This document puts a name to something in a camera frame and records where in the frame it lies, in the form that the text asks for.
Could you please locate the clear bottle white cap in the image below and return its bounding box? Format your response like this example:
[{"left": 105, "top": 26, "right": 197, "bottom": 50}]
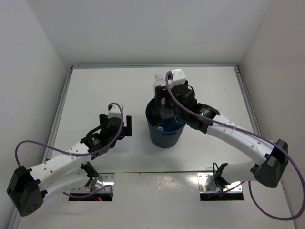
[{"left": 146, "top": 107, "right": 162, "bottom": 123}]

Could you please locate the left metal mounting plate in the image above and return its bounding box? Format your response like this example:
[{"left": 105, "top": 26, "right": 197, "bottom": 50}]
[{"left": 70, "top": 173, "right": 115, "bottom": 195}]

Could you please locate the blue label Pocari bottle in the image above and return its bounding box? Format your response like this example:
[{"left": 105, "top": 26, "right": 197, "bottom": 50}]
[{"left": 154, "top": 123, "right": 170, "bottom": 132}]

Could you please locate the blue cap clear bottle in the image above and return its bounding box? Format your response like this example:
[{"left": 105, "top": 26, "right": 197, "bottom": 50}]
[{"left": 169, "top": 115, "right": 186, "bottom": 131}]

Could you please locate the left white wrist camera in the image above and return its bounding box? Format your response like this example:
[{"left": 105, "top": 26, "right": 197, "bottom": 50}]
[{"left": 108, "top": 104, "right": 123, "bottom": 119}]

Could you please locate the aluminium frame rail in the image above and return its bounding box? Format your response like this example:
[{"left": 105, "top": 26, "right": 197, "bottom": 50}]
[
  {"left": 234, "top": 65, "right": 303, "bottom": 228},
  {"left": 8, "top": 67, "right": 73, "bottom": 229}
]

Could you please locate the orange label clear bottle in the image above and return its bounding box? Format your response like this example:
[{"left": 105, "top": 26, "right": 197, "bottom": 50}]
[{"left": 153, "top": 73, "right": 174, "bottom": 120}]

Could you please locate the right aluminium frame rail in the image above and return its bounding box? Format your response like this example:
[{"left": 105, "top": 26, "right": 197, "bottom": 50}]
[{"left": 234, "top": 65, "right": 303, "bottom": 228}]

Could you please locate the left aluminium frame rail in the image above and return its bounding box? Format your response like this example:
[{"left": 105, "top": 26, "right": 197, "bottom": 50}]
[{"left": 8, "top": 67, "right": 73, "bottom": 229}]

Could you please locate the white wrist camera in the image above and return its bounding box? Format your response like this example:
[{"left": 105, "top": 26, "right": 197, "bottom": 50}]
[
  {"left": 167, "top": 69, "right": 186, "bottom": 88},
  {"left": 108, "top": 104, "right": 123, "bottom": 119}
]

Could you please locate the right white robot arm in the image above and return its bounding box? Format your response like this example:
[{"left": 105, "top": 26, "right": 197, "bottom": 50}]
[{"left": 154, "top": 80, "right": 288, "bottom": 188}]

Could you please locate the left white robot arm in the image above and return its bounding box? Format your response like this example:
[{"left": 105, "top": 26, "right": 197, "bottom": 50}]
[{"left": 7, "top": 113, "right": 132, "bottom": 217}]

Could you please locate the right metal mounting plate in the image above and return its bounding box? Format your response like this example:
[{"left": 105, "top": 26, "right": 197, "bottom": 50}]
[{"left": 197, "top": 172, "right": 243, "bottom": 194}]

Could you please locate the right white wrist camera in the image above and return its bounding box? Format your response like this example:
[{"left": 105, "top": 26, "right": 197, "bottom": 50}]
[{"left": 167, "top": 69, "right": 186, "bottom": 88}]

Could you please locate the metal mounting plate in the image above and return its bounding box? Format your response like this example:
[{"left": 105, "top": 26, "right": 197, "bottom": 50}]
[
  {"left": 197, "top": 172, "right": 243, "bottom": 194},
  {"left": 70, "top": 173, "right": 115, "bottom": 195}
]

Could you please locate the dark grey plastic bin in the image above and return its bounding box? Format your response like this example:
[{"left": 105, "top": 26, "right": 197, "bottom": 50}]
[{"left": 145, "top": 99, "right": 184, "bottom": 148}]

